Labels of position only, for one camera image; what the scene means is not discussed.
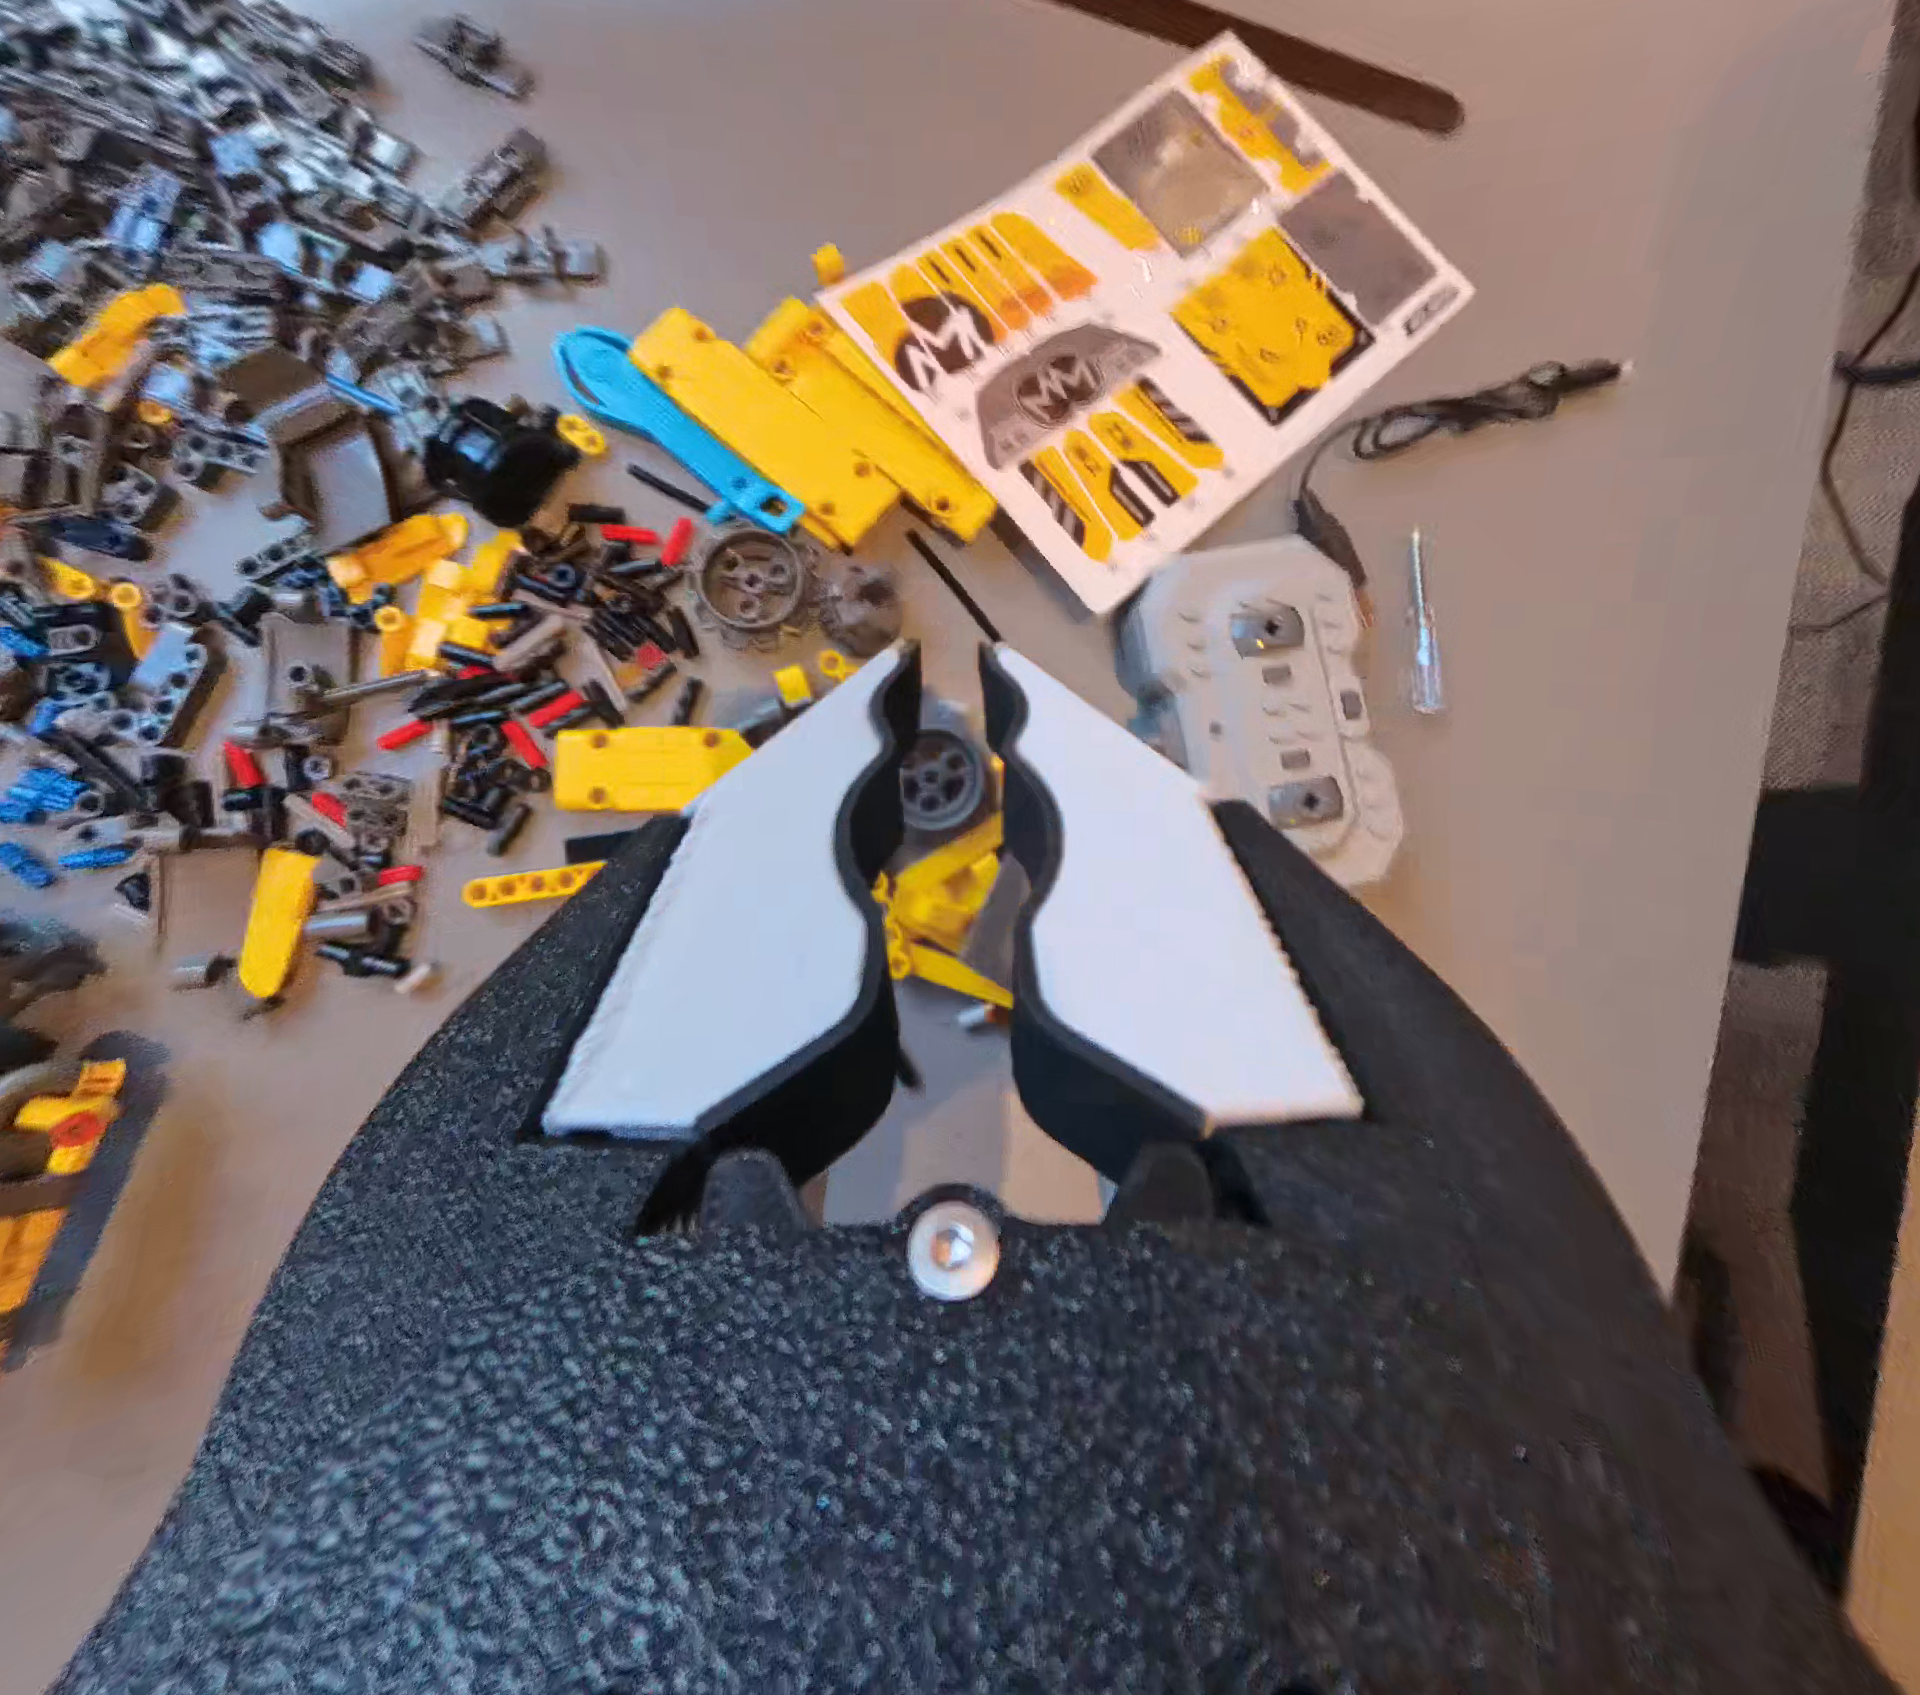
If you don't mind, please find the pile of small black pieces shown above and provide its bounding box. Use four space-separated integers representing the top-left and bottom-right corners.
0 0 710 995

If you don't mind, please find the yellow toy brick car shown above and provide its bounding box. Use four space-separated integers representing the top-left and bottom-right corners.
0 921 170 1369

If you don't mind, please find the black battery box cable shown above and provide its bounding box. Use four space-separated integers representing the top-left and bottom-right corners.
1289 358 1638 636

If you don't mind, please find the blue brick separator tool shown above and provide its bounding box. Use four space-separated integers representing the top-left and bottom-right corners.
551 326 808 536

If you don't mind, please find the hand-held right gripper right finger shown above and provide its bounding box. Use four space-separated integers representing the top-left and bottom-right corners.
977 640 1368 1139

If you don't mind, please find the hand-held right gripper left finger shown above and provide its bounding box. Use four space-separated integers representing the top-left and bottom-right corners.
540 640 924 1145

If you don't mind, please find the grey battery box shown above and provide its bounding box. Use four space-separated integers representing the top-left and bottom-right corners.
1115 532 1408 889

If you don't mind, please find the yellow sticker sheet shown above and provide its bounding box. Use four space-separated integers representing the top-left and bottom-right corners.
815 30 1479 618

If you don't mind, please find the black wheel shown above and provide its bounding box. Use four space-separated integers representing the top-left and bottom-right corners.
423 394 582 530

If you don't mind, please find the clear handle screwdriver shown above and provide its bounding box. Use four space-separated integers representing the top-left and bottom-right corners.
1399 526 1452 720

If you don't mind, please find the grey wheel hub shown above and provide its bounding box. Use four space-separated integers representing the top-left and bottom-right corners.
900 724 1004 837
689 526 815 654

